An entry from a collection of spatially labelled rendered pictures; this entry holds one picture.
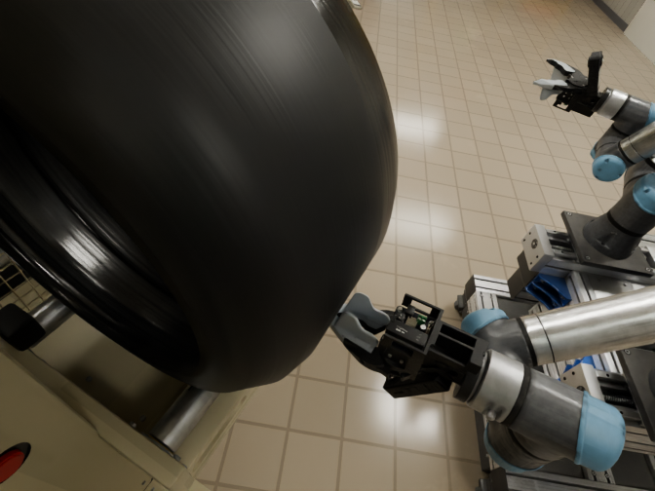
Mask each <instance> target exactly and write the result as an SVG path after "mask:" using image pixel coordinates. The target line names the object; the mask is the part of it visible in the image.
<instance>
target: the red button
mask: <svg viewBox="0 0 655 491"><path fill-rule="evenodd" d="M23 458H24V454H23V453H22V452H21V451H20V450H18V449H15V450H12V451H9V452H8V453H6V454H4V455H3V456H1V457H0V482H2V481H4V480H6V479H7V478H9V477H10V476H11V475H12V474H13V473H15V472H16V471H17V469H18V468H19V467H20V465H21V464H22V462H23Z"/></svg>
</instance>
